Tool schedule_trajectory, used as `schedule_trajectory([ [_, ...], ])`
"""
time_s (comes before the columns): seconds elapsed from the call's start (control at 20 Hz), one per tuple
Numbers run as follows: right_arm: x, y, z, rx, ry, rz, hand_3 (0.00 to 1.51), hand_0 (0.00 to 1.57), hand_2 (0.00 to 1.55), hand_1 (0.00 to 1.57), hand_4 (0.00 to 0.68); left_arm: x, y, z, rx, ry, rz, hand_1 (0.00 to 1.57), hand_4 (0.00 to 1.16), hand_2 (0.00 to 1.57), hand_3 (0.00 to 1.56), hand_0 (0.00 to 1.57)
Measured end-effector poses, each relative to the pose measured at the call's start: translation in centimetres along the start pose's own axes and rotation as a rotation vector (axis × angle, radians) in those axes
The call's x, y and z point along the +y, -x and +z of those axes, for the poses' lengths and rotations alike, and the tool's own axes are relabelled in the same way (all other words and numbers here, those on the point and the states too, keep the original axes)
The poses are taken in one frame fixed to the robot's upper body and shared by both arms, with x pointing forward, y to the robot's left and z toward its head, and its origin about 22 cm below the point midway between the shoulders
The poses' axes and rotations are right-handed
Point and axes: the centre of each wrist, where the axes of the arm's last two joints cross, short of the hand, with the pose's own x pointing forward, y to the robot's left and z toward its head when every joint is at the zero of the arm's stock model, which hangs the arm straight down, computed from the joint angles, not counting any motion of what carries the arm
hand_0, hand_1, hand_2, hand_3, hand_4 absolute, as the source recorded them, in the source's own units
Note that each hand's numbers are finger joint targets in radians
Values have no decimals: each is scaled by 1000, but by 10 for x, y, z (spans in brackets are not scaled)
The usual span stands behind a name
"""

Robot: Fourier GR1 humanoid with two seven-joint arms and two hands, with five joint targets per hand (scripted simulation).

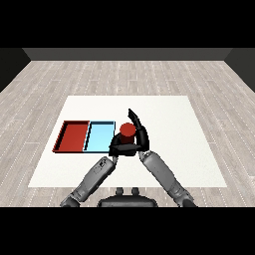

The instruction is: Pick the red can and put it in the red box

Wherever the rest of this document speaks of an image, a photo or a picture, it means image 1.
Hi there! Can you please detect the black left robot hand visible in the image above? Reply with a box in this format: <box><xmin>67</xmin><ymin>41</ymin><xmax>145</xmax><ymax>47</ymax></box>
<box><xmin>108</xmin><ymin>131</ymin><xmax>138</xmax><ymax>157</ymax></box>

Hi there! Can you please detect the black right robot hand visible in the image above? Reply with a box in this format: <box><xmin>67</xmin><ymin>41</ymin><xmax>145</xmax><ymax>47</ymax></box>
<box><xmin>127</xmin><ymin>108</ymin><xmax>150</xmax><ymax>153</ymax></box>

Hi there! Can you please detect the small red can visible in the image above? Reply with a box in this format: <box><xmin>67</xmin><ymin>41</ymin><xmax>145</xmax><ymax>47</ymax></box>
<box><xmin>119</xmin><ymin>122</ymin><xmax>136</xmax><ymax>144</ymax></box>

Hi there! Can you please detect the light blue shallow open box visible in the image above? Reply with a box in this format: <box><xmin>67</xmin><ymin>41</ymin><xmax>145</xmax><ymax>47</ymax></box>
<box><xmin>82</xmin><ymin>120</ymin><xmax>117</xmax><ymax>154</ymax></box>

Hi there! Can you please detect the red shallow open box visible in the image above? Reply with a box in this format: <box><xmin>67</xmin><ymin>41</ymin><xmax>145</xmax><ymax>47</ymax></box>
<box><xmin>52</xmin><ymin>120</ymin><xmax>92</xmax><ymax>154</ymax></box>

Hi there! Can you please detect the dark grey robot body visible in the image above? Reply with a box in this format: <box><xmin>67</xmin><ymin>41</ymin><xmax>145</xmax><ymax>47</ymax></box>
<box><xmin>97</xmin><ymin>187</ymin><xmax>159</xmax><ymax>208</ymax></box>

